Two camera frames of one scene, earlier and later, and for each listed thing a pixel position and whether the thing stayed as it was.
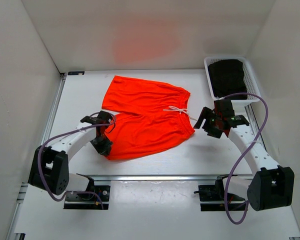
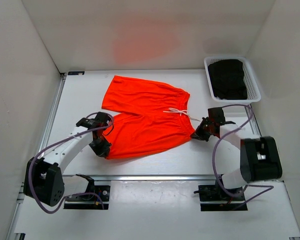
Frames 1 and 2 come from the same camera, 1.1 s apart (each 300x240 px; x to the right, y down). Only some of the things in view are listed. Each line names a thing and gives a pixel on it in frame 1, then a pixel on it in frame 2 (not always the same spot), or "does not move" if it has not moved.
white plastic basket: [253, 94] does not move
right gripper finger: [206, 112] → [201, 133]
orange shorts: [149, 117] does not move
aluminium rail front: [166, 178] does not move
